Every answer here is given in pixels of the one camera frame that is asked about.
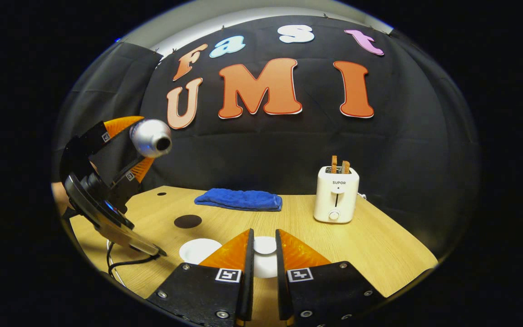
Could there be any white toaster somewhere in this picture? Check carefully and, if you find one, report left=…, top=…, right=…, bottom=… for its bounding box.
left=313, top=165, right=361, bottom=224

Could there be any white teacup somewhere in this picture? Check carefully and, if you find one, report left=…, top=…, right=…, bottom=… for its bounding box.
left=179, top=238, right=224, bottom=266

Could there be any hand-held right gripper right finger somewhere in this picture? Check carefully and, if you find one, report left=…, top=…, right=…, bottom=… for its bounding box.
left=275, top=228, right=387, bottom=327

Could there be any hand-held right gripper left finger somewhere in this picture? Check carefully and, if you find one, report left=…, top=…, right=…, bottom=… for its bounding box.
left=147, top=228, right=255, bottom=327

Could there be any silver water bottle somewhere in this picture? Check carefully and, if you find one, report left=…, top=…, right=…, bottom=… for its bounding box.
left=129, top=119, right=173, bottom=159

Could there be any blue towel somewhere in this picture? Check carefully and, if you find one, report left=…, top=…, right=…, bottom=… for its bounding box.
left=193, top=188, right=284, bottom=213

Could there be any dark round coaster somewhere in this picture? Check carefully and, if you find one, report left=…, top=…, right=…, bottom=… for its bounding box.
left=173, top=214, right=203, bottom=230

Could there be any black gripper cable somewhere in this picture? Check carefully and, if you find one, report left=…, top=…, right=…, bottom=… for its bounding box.
left=106, top=240, right=161, bottom=278

